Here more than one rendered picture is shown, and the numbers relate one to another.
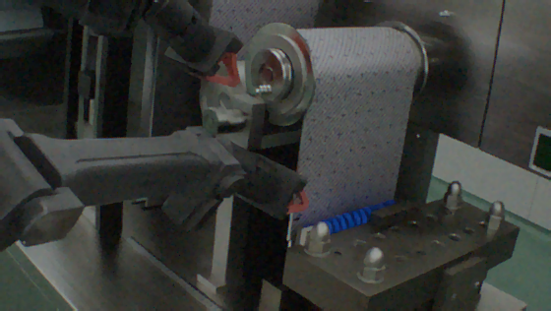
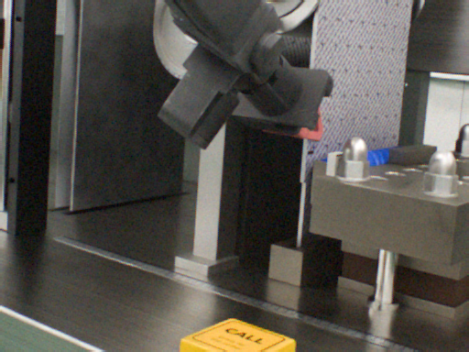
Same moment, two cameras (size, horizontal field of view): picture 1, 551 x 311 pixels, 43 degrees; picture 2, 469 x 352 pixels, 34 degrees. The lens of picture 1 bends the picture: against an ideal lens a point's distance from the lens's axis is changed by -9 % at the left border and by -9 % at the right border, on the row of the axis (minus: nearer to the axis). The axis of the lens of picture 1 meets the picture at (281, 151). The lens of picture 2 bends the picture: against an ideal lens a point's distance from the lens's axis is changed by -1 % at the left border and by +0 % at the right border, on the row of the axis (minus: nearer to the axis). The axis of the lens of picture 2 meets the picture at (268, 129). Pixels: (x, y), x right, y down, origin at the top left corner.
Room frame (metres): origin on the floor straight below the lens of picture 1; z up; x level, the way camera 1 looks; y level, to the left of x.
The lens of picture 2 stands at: (0.16, 0.18, 1.17)
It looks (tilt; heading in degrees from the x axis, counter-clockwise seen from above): 7 degrees down; 349
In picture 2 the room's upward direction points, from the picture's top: 5 degrees clockwise
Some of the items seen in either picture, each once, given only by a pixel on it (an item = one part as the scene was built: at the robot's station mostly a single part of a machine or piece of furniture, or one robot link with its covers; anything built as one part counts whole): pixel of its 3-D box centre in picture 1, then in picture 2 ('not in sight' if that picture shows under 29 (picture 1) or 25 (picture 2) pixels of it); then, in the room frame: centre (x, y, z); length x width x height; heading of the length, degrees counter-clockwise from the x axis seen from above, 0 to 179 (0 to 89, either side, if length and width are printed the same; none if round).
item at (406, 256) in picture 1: (413, 254); (453, 195); (1.03, -0.22, 1.00); 0.40 x 0.16 x 0.06; 134
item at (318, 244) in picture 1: (319, 236); (354, 158); (0.95, -0.07, 1.05); 0.04 x 0.04 x 0.04
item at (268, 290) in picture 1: (336, 273); (347, 243); (1.09, -0.11, 0.92); 0.28 x 0.04 x 0.04; 134
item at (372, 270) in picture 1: (373, 263); (441, 171); (0.89, -0.14, 1.05); 0.04 x 0.04 x 0.04
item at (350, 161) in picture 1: (351, 169); (359, 99); (1.09, -0.11, 1.11); 0.23 x 0.01 x 0.18; 134
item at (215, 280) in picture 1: (227, 197); (214, 138); (1.04, 0.07, 1.05); 0.06 x 0.05 x 0.31; 134
